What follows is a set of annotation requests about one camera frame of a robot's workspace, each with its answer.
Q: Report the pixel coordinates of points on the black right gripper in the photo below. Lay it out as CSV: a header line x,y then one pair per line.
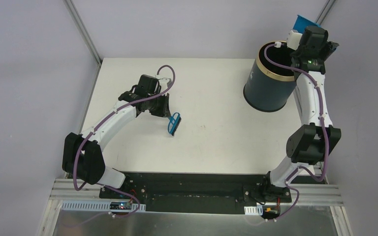
x,y
328,48

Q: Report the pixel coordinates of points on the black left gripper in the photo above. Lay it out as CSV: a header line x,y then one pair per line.
x,y
164,106

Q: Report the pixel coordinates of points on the blue plastic dustpan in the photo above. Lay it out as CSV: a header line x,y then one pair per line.
x,y
301,23

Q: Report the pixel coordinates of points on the blue hand brush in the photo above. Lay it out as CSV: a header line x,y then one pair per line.
x,y
174,122

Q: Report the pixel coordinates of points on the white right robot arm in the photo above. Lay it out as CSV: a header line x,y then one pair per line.
x,y
315,139

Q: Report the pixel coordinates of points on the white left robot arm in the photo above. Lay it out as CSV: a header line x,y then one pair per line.
x,y
83,153

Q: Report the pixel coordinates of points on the dark bin with gold rim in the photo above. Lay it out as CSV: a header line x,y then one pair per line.
x,y
268,86

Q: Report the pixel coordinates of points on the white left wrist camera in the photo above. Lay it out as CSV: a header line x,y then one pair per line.
x,y
165,83

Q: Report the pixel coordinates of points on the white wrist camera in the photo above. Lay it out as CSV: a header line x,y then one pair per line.
x,y
293,39
165,83

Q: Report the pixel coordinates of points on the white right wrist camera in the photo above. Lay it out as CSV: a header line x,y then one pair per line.
x,y
293,39

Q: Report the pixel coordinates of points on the black mounting base plate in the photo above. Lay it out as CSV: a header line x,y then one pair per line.
x,y
203,205

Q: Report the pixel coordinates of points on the aluminium frame rail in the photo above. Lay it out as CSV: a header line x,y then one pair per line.
x,y
305,194

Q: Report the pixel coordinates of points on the left white slotted cable duct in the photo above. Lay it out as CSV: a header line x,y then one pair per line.
x,y
102,206

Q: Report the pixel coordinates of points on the white slotted cable duct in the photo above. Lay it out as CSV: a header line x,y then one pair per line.
x,y
253,210
102,206

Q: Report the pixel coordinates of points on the right white slotted cable duct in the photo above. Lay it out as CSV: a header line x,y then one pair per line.
x,y
253,210

